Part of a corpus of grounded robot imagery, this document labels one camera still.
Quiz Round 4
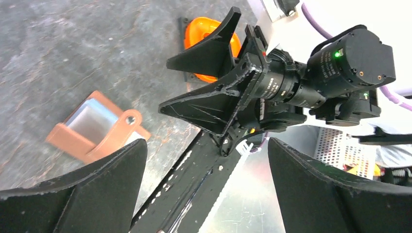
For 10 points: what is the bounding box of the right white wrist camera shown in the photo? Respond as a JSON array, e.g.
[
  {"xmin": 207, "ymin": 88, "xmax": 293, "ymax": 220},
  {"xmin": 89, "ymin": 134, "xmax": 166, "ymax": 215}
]
[{"xmin": 247, "ymin": 0, "xmax": 300, "ymax": 22}]

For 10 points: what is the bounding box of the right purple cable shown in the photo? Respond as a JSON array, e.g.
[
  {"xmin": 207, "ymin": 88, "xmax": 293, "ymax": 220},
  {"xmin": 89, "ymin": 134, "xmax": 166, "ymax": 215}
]
[{"xmin": 251, "ymin": 1, "xmax": 412, "ymax": 153}]

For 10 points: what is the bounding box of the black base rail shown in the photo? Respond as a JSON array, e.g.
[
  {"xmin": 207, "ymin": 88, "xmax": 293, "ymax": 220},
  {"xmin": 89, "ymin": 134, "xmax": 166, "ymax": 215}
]
[{"xmin": 129, "ymin": 131, "xmax": 241, "ymax": 233}]

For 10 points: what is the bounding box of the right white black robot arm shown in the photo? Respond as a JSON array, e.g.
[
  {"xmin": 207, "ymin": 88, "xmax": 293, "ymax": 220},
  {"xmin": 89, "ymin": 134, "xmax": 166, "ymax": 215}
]
[{"xmin": 158, "ymin": 7, "xmax": 395, "ymax": 156}]

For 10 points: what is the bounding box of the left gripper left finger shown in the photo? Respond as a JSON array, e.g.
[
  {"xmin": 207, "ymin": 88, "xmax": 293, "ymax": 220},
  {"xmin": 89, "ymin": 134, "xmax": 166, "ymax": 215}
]
[{"xmin": 0, "ymin": 139, "xmax": 147, "ymax": 233}]

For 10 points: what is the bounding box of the orange horseshoe toy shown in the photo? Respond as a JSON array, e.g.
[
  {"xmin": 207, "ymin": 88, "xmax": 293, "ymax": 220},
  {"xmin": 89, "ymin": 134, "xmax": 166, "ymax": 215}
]
[{"xmin": 183, "ymin": 17, "xmax": 242, "ymax": 84}]

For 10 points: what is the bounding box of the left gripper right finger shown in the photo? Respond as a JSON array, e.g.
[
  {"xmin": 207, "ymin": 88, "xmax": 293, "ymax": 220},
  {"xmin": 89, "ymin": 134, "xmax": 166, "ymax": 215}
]
[{"xmin": 268, "ymin": 138, "xmax": 412, "ymax": 233}]

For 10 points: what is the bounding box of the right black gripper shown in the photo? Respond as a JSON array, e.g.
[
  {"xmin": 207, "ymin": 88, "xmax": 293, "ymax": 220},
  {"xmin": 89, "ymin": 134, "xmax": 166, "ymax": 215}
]
[{"xmin": 158, "ymin": 7, "xmax": 307, "ymax": 156}]

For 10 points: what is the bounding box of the brown leather card holder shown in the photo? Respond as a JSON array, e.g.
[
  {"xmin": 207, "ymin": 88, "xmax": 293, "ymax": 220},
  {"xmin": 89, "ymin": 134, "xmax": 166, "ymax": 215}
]
[{"xmin": 46, "ymin": 91, "xmax": 151, "ymax": 164}]

